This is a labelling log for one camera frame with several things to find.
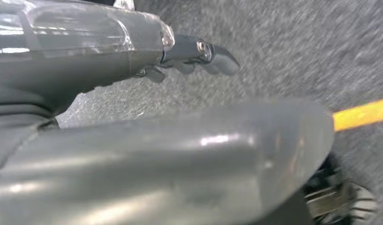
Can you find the yellow floor tape square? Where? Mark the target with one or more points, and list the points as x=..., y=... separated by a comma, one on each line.
x=362, y=115

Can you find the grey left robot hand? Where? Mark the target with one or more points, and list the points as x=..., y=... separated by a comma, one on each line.
x=85, y=49

